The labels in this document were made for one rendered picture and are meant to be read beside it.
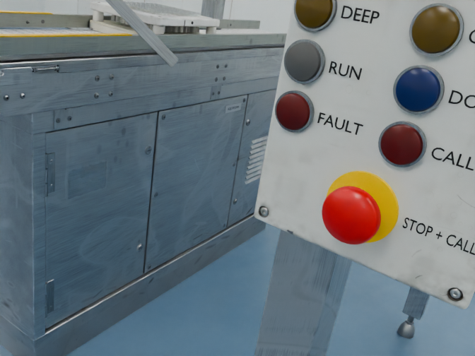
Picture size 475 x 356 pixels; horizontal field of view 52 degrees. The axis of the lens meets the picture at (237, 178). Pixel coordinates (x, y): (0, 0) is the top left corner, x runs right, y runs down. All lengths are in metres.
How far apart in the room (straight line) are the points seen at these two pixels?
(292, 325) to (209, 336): 1.08
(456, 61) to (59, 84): 0.83
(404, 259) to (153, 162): 1.09
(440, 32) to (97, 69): 0.85
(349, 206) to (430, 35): 0.11
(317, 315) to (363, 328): 1.29
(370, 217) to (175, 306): 1.38
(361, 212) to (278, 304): 0.20
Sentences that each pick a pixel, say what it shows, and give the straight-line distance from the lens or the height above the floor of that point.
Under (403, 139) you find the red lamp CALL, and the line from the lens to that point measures 0.33.
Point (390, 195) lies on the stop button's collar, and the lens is 0.34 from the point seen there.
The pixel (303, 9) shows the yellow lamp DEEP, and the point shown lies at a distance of 0.35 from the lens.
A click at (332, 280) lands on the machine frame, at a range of 0.47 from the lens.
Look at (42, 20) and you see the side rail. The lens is 1.32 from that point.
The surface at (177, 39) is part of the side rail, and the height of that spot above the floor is 0.86.
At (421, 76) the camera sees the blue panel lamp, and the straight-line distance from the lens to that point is 0.32.
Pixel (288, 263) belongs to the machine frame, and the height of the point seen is 0.78.
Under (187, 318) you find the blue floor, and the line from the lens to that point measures 1.62.
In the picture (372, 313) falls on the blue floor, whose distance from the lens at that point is 1.85.
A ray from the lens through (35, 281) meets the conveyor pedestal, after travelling 1.25.
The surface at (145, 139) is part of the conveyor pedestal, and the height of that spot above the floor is 0.59.
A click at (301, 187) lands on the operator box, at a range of 0.37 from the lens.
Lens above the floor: 1.02
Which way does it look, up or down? 22 degrees down
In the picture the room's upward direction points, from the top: 9 degrees clockwise
